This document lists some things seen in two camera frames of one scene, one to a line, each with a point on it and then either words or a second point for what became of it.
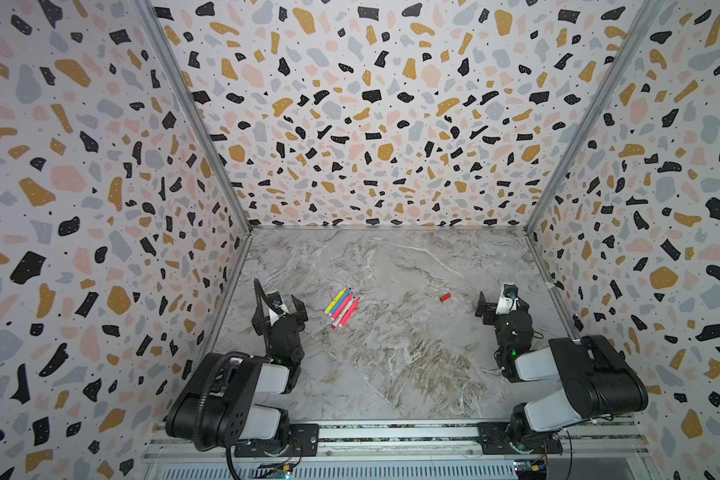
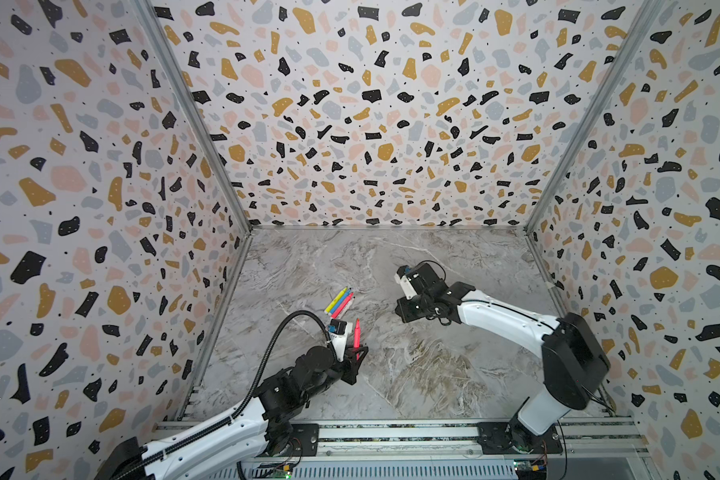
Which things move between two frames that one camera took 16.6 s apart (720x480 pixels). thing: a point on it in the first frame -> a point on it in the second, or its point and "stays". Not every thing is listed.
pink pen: [342, 306] stays
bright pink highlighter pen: [349, 313] -> [357, 337]
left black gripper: [279, 318] -> [345, 366]
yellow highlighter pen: [336, 300] stays
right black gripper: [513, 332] -> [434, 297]
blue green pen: [346, 294] stays
